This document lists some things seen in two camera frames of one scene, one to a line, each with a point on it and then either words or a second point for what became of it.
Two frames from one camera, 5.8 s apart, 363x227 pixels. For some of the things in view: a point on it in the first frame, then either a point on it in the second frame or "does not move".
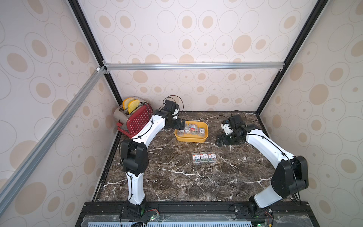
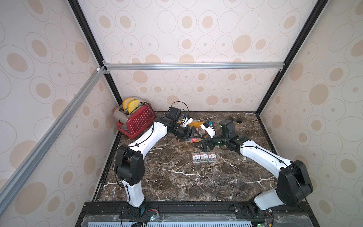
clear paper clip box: [211, 156] does not move
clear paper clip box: [203, 156] does not move
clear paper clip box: [196, 158] does not move
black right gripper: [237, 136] -> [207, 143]
